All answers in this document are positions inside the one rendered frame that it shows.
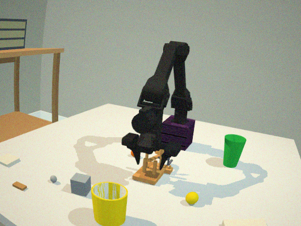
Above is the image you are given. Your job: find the grey ball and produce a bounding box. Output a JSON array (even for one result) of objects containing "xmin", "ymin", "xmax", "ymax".
[{"xmin": 50, "ymin": 176, "xmax": 57, "ymax": 183}]

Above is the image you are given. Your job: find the green tapered cup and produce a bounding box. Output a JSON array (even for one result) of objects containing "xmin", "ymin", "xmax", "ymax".
[{"xmin": 223, "ymin": 134, "xmax": 247, "ymax": 168}]

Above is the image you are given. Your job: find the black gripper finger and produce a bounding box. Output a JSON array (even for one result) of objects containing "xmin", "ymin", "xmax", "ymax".
[
  {"xmin": 159, "ymin": 153, "xmax": 171, "ymax": 170},
  {"xmin": 127, "ymin": 146, "xmax": 141, "ymax": 165}
]

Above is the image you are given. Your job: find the small brown rectangular block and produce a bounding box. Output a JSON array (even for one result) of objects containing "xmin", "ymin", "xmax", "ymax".
[{"xmin": 12, "ymin": 181, "xmax": 27, "ymax": 191}]

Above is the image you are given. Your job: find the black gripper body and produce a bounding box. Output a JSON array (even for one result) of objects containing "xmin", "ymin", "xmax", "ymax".
[{"xmin": 121, "ymin": 125, "xmax": 181, "ymax": 157}]

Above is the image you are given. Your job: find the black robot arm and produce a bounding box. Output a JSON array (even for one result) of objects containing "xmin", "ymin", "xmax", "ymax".
[{"xmin": 131, "ymin": 41, "xmax": 193, "ymax": 155}]

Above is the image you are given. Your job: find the yellow cup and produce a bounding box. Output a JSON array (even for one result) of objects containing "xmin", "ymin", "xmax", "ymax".
[{"xmin": 91, "ymin": 182, "xmax": 128, "ymax": 226}]

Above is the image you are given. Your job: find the yellow ball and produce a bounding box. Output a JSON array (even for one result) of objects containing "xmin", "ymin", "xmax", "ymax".
[{"xmin": 185, "ymin": 192, "xmax": 199, "ymax": 204}]

